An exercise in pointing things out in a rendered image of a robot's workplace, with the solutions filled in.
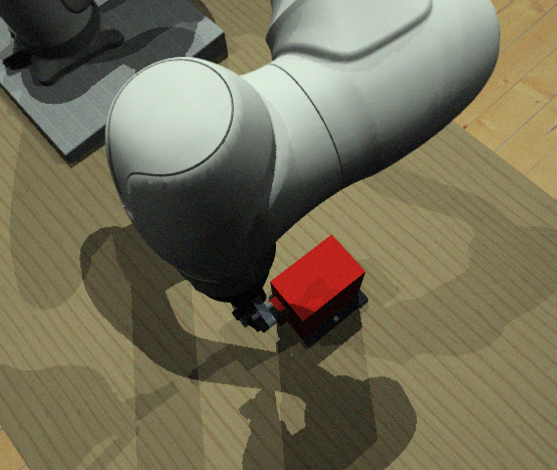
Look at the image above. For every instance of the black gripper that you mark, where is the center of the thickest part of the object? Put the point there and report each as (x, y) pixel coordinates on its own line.
(251, 302)

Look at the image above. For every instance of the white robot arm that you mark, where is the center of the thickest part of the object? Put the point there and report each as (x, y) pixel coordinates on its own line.
(212, 168)

